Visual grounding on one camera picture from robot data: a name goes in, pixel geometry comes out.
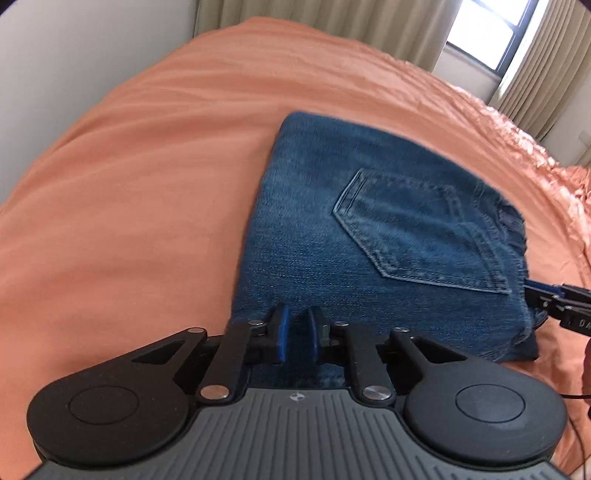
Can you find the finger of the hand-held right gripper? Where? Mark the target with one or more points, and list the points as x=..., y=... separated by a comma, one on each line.
x=542, y=305
x=545, y=287

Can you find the window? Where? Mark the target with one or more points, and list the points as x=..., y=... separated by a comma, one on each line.
x=485, y=27

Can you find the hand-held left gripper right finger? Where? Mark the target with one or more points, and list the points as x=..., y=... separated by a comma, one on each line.
x=314, y=334

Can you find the blue denim pants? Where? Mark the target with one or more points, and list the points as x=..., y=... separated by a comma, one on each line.
x=323, y=230

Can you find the beige curtain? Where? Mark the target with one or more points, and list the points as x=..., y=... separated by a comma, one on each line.
x=540, y=69
x=332, y=23

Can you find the orange bed sheet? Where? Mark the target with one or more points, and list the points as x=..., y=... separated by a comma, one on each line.
x=138, y=184

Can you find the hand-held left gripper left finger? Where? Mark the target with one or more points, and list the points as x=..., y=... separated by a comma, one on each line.
x=282, y=333

